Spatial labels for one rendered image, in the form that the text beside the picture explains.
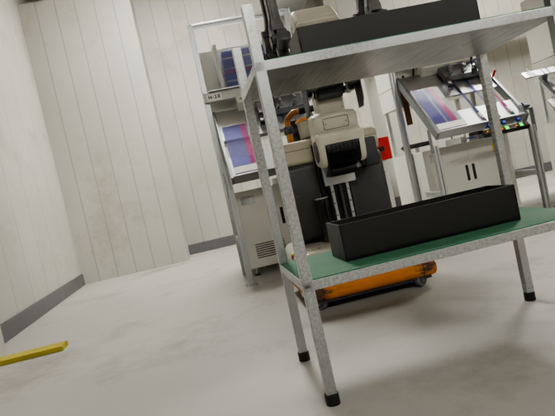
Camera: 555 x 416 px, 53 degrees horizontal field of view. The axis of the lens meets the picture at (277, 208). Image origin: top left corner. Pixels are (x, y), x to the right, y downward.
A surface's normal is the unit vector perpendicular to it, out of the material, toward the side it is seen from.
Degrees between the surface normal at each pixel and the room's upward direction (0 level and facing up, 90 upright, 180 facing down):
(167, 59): 90
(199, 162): 90
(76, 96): 90
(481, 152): 90
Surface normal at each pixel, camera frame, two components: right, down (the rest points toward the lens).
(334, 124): 0.15, 0.15
